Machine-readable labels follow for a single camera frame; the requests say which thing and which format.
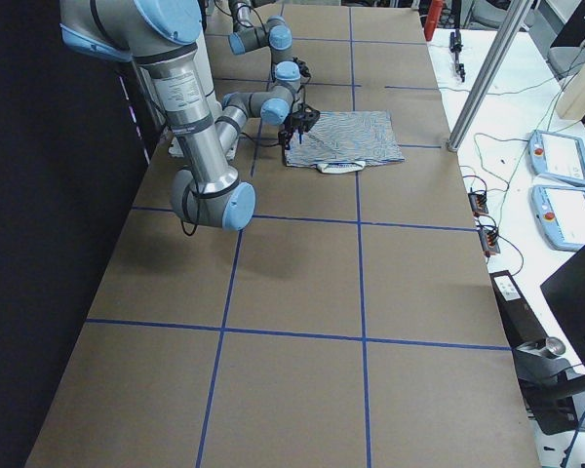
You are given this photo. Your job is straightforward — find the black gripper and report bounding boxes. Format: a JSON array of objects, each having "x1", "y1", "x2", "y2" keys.
[{"x1": 278, "y1": 109, "x2": 302, "y2": 151}]

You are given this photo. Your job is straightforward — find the navy white striped polo shirt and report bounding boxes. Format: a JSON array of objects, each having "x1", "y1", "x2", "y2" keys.
[{"x1": 284, "y1": 110, "x2": 405, "y2": 175}]

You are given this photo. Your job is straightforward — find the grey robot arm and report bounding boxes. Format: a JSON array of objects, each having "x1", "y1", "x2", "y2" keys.
[
  {"x1": 228, "y1": 1, "x2": 293, "y2": 69},
  {"x1": 59, "y1": 0, "x2": 320, "y2": 231}
]

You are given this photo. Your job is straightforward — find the red cylinder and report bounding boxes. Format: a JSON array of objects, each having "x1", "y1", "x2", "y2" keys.
[{"x1": 423, "y1": 0, "x2": 444, "y2": 42}]

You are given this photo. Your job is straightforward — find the black rod tool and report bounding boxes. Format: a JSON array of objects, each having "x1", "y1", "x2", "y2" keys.
[{"x1": 449, "y1": 28, "x2": 466, "y2": 83}]

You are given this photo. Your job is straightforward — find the upper orange connector board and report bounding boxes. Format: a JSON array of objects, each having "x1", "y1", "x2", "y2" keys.
[{"x1": 468, "y1": 192, "x2": 488, "y2": 217}]

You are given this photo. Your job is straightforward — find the orange connector board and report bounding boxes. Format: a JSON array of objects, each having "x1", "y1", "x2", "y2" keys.
[
  {"x1": 468, "y1": 192, "x2": 488, "y2": 217},
  {"x1": 478, "y1": 225, "x2": 500, "y2": 258}
]

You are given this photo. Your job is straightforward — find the lower orange connector board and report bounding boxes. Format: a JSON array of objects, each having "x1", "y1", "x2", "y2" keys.
[{"x1": 478, "y1": 225, "x2": 500, "y2": 258}]

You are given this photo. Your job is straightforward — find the upper teach pendant tablet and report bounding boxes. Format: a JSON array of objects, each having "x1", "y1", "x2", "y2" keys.
[{"x1": 527, "y1": 130, "x2": 585, "y2": 187}]

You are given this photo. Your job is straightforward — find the teach pendant tablet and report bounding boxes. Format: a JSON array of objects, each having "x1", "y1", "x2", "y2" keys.
[
  {"x1": 529, "y1": 185, "x2": 585, "y2": 252},
  {"x1": 527, "y1": 130, "x2": 585, "y2": 187}
]

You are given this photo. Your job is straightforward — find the lower teach pendant tablet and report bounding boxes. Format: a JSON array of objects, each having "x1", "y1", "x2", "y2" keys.
[{"x1": 529, "y1": 185, "x2": 585, "y2": 252}]

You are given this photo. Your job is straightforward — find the black device with label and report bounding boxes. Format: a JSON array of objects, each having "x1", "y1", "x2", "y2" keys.
[{"x1": 489, "y1": 270, "x2": 547, "y2": 348}]

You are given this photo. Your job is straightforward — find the black monitor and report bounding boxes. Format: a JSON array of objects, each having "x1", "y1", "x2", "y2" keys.
[{"x1": 540, "y1": 245, "x2": 585, "y2": 366}]

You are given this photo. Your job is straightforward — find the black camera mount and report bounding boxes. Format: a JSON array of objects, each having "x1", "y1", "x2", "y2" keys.
[
  {"x1": 297, "y1": 107, "x2": 321, "y2": 134},
  {"x1": 293, "y1": 57, "x2": 312, "y2": 84}
]

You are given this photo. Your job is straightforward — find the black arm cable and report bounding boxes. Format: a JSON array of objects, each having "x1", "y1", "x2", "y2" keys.
[{"x1": 177, "y1": 82, "x2": 308, "y2": 238}]

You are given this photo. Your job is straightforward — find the aluminium frame post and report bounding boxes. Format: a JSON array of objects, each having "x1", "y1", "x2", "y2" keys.
[{"x1": 447, "y1": 0, "x2": 532, "y2": 152}]

